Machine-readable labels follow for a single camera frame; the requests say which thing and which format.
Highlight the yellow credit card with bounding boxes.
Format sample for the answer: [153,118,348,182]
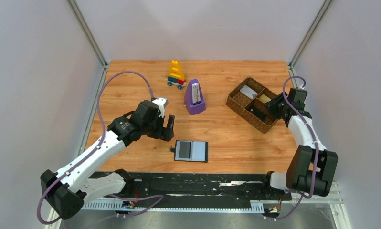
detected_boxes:
[257,94,272,104]

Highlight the black credit card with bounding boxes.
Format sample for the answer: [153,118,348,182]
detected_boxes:
[249,106,267,121]

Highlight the black card holder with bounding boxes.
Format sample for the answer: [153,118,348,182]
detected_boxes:
[170,140,209,163]

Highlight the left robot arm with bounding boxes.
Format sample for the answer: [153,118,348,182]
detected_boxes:
[40,97,175,219]

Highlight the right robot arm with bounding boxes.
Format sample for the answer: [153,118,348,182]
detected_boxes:
[264,88,338,197]

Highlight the white card in basket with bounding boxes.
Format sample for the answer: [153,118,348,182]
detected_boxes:
[240,85,258,100]

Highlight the brown woven basket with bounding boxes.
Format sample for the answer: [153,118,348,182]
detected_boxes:
[226,77,278,134]

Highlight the purple metronome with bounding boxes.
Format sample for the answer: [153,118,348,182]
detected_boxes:
[184,79,206,115]

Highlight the colourful toy block car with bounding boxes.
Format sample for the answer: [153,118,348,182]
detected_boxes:
[167,60,186,90]

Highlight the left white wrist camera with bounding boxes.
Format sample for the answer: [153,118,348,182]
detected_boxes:
[152,97,168,118]

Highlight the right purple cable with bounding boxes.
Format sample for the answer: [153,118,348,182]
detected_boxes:
[282,75,320,200]

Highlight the purple cable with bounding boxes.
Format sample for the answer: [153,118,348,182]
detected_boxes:
[282,75,320,200]
[36,71,155,225]

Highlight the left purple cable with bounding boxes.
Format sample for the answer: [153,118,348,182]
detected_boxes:
[36,71,155,225]

